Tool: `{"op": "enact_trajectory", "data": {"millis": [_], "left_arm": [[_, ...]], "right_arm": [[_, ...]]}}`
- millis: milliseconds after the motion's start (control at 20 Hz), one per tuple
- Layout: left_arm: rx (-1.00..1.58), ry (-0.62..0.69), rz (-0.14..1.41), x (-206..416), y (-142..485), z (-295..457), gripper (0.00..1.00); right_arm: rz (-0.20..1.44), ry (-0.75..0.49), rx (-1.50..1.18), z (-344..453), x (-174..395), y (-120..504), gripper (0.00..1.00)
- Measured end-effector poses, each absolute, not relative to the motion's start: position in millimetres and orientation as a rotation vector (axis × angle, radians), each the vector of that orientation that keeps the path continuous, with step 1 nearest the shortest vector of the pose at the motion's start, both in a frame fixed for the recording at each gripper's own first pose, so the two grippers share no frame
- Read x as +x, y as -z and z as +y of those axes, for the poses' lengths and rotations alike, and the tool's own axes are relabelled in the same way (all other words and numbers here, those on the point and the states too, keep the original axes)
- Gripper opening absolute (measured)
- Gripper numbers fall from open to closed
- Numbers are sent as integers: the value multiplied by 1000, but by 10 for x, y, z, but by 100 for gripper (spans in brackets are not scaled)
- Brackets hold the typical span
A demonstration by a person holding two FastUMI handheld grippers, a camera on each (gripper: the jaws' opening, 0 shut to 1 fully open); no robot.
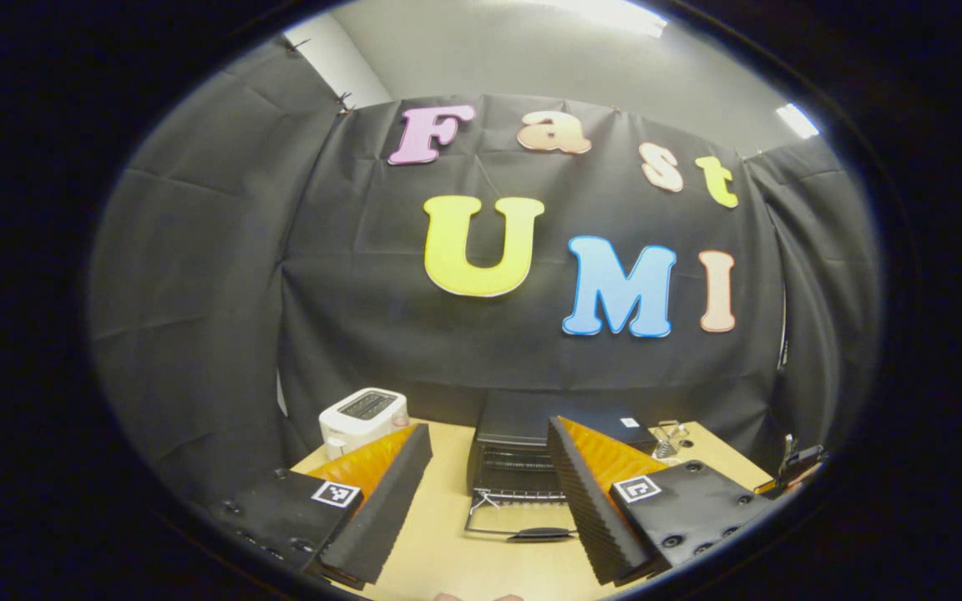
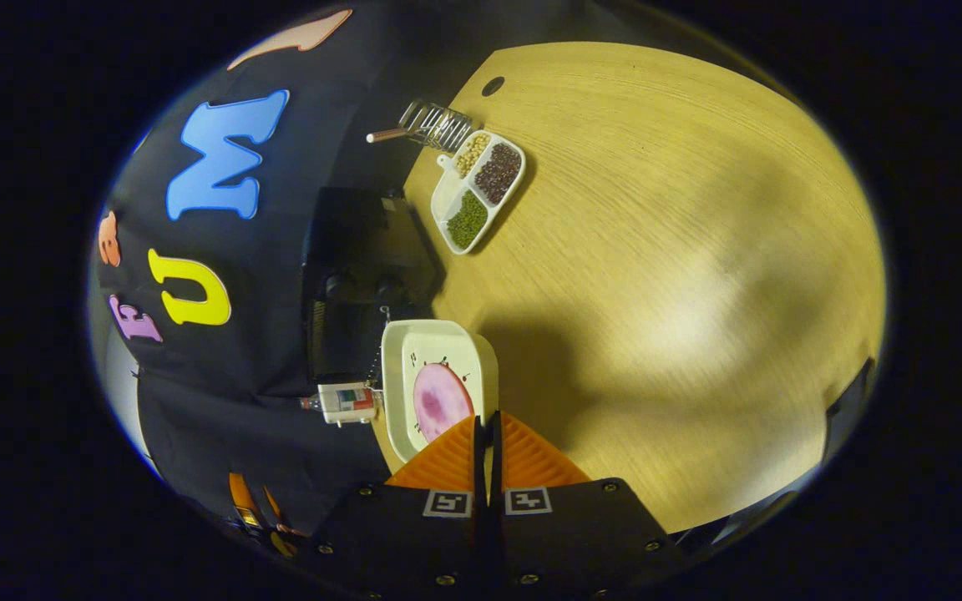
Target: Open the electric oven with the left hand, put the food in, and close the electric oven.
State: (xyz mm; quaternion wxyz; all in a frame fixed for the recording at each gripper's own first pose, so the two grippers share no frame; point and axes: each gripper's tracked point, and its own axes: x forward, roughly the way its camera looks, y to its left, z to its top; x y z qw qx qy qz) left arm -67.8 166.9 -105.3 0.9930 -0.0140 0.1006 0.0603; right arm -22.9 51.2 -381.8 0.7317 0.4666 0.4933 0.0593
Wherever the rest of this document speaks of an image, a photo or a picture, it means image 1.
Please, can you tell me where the black backdrop cloth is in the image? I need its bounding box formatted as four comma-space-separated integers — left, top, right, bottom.
89, 38, 883, 502

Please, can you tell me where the clear glass jar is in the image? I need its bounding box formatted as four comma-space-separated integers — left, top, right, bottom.
652, 420, 691, 460

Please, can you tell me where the black electric oven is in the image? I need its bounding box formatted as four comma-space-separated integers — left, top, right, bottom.
464, 391, 659, 543

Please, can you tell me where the white toaster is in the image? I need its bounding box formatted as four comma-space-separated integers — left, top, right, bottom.
319, 387, 409, 462

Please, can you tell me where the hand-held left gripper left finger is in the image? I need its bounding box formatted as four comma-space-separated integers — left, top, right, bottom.
207, 422, 434, 587

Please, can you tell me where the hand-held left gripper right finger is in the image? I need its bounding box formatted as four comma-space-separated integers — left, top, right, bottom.
544, 416, 776, 588

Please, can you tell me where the small ceiling light panel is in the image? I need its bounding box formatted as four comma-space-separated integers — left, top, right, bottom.
776, 103, 820, 139

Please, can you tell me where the large ceiling light panel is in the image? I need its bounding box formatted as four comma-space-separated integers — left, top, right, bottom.
548, 0, 667, 38

